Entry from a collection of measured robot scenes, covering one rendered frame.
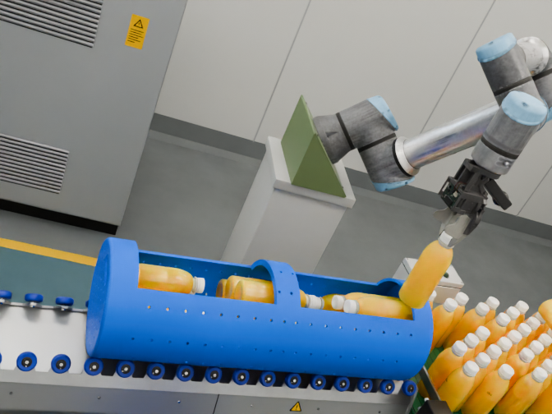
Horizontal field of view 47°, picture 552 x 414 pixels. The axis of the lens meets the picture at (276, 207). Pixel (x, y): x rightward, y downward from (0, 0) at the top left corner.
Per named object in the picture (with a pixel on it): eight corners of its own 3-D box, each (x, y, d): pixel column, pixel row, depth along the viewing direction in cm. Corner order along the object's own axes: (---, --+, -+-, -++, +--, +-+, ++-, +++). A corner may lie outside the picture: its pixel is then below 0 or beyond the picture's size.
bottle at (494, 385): (465, 399, 199) (497, 360, 189) (485, 415, 196) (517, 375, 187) (457, 411, 193) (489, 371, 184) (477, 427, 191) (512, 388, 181)
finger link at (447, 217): (420, 223, 155) (442, 196, 150) (439, 227, 157) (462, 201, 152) (425, 232, 153) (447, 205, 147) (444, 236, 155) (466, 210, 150)
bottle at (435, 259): (429, 303, 164) (464, 247, 155) (416, 311, 158) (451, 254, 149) (407, 286, 167) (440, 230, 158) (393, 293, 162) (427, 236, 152)
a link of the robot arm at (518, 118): (554, 107, 138) (547, 112, 130) (522, 155, 144) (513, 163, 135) (515, 85, 141) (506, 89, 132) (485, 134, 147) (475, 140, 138)
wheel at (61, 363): (52, 352, 148) (52, 354, 146) (71, 353, 150) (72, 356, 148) (48, 371, 148) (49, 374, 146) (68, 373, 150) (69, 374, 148)
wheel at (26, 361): (17, 350, 145) (18, 351, 144) (39, 351, 147) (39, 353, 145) (14, 370, 145) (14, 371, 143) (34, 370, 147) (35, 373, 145)
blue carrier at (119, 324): (87, 286, 170) (111, 212, 153) (368, 318, 203) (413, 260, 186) (82, 380, 150) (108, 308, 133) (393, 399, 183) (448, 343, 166)
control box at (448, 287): (391, 278, 221) (405, 256, 216) (438, 285, 229) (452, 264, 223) (402, 298, 213) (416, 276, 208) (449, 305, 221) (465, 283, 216)
